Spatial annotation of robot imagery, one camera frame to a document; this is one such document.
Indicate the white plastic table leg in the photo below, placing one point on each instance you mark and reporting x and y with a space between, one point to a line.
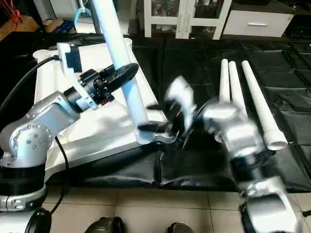
224 82
260 107
121 58
236 92

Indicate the white plastic table top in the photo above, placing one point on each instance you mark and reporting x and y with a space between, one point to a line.
97 126

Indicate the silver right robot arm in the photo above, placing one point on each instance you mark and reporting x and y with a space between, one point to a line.
238 141

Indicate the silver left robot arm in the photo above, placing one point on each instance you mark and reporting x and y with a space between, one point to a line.
34 141

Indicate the black work mat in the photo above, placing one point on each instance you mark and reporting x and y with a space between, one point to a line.
194 63

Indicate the small blue box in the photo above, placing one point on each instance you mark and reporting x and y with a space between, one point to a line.
60 26

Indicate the light blue hanger hook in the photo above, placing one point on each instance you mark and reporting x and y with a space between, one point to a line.
81 17

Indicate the white drawer cabinet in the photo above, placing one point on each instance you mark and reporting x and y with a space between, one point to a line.
187 17
257 23

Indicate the black right robot foot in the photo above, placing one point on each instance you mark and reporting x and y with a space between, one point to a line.
181 228

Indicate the black robot foot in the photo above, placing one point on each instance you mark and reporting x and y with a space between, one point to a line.
181 228
104 225

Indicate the black left robot foot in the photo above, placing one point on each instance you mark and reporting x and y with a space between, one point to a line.
104 225

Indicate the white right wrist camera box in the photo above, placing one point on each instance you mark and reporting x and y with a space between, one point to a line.
181 99

